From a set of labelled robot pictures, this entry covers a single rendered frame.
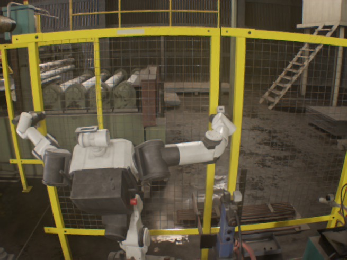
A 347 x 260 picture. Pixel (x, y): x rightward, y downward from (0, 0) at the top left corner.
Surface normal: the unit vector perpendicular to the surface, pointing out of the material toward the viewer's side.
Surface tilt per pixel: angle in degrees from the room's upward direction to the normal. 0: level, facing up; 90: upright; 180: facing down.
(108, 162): 33
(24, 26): 90
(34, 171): 90
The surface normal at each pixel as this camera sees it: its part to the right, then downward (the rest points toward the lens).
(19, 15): 0.05, 0.31
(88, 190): -0.07, -0.64
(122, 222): -0.12, 0.10
